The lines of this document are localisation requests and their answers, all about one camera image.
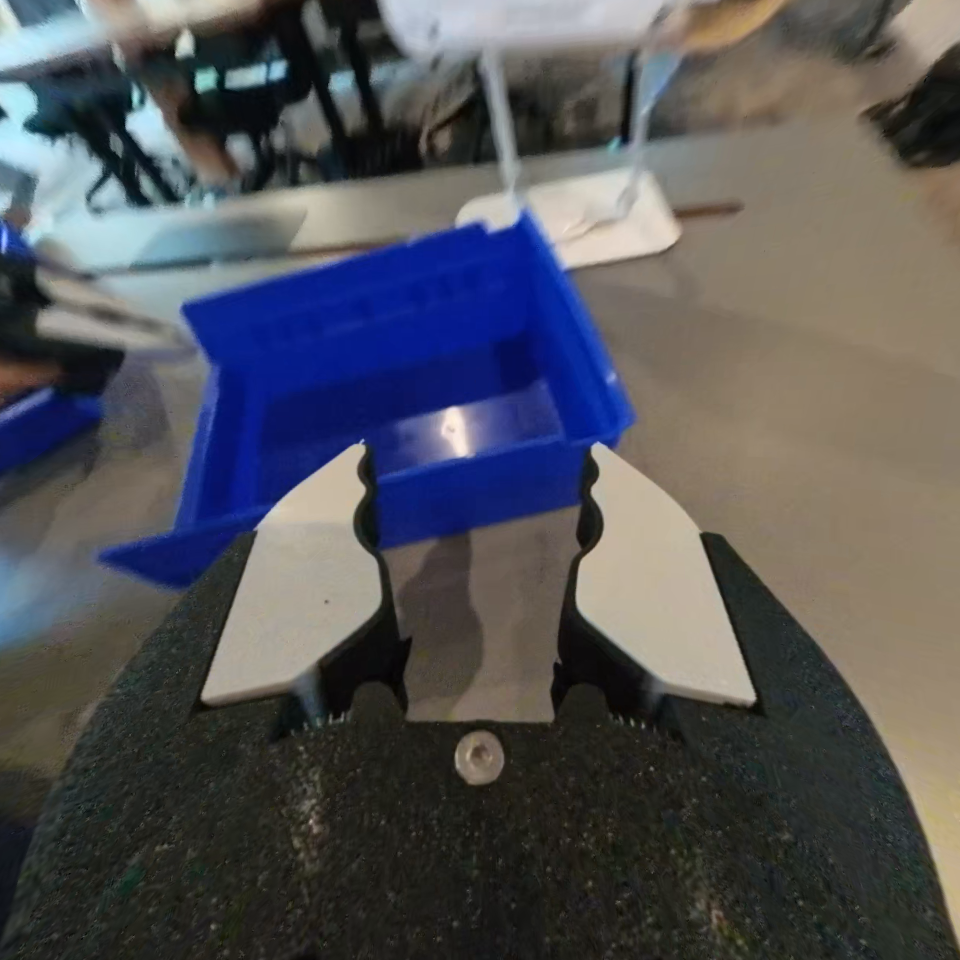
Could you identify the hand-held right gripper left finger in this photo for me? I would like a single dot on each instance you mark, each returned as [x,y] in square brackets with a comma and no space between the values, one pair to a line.
[300,600]

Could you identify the black office chair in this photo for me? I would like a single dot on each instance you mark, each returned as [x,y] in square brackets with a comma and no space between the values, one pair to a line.
[922,112]
[90,127]

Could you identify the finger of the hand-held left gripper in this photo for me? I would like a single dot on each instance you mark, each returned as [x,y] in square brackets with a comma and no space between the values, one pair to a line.
[112,326]
[97,289]

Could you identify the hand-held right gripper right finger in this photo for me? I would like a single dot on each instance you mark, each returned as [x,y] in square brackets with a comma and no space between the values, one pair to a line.
[652,600]

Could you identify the white monitor stand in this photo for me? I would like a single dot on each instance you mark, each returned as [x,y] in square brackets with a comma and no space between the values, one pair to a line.
[600,217]

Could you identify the blue plastic parts bin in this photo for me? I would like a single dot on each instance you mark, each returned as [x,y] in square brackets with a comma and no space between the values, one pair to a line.
[45,435]
[337,352]

